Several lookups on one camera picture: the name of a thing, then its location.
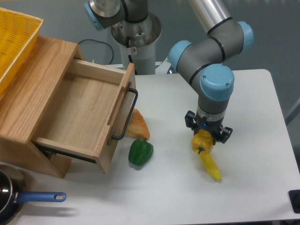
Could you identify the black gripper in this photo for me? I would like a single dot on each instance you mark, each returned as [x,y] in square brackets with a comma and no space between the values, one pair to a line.
[219,133]

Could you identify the yellow bell pepper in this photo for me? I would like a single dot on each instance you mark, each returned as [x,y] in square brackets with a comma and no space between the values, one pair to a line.
[202,141]

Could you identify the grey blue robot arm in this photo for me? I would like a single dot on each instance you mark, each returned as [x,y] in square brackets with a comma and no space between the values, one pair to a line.
[200,65]

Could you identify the green bell pepper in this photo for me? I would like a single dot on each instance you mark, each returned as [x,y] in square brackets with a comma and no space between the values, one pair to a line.
[140,152]

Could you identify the open wooden top drawer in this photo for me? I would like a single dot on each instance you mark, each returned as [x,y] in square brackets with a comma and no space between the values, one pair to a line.
[88,113]

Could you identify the wooden drawer cabinet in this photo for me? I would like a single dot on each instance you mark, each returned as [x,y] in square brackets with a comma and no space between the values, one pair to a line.
[25,101]

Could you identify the yellow banana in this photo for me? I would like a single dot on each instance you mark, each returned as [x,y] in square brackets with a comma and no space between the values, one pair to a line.
[210,166]

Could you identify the orange bread slice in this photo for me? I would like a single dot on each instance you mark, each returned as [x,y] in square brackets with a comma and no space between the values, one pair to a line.
[137,127]

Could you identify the black table corner clamp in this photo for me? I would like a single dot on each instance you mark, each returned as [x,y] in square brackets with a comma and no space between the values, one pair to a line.
[294,196]

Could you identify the yellow plastic basket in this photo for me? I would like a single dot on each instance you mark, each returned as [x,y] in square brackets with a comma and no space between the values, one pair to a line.
[18,35]

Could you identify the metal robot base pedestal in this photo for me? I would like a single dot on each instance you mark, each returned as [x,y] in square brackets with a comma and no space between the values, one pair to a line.
[137,42]

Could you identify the black pan blue handle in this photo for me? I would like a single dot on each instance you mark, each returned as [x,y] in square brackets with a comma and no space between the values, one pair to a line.
[13,195]

